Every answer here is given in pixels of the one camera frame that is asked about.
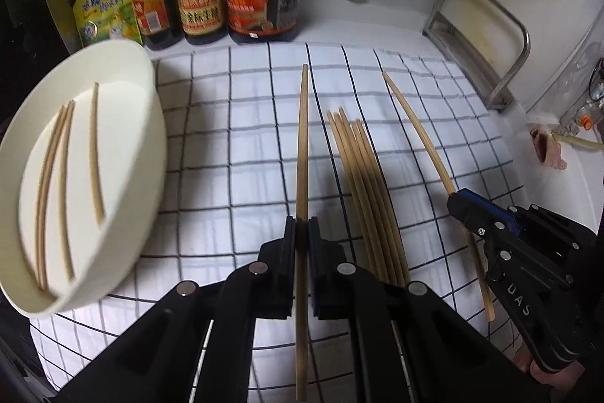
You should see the wooden chopstick nine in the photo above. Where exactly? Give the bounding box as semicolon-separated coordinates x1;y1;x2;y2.
382;71;496;322

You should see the wooden chopstick six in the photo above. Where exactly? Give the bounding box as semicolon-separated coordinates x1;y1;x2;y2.
329;113;397;283

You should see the wooden chopstick one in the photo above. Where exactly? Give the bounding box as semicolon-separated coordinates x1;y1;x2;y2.
295;65;309;402

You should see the wooden chopstick eight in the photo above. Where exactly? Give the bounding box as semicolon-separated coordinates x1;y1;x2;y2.
351;119;410;286

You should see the wooden chopstick two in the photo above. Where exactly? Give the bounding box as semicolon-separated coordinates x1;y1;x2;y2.
35;104;68;292

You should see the wooden chopstick three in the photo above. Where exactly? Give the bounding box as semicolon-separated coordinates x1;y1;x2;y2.
59;100;76;281

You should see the wooden chopstick seven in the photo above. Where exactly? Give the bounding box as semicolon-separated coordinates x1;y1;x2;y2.
338;107;402;286

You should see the wooden chopstick four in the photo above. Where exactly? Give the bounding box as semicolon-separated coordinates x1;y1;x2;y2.
89;82;105;226

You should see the right hand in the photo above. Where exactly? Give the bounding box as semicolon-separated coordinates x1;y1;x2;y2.
513;329;603;402

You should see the pink sponge piece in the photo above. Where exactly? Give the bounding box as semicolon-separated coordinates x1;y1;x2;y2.
529;127;567;171

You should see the white grid cloth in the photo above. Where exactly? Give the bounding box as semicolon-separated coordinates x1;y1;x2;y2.
31;44;525;389

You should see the steel rack with board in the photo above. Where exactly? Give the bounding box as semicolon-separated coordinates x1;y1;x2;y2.
423;0;531;111

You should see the white round tray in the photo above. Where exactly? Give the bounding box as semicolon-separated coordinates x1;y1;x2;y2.
1;40;167;318

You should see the yellow seasoning pouch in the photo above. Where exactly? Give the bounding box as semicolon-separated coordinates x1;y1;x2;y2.
73;0;142;47

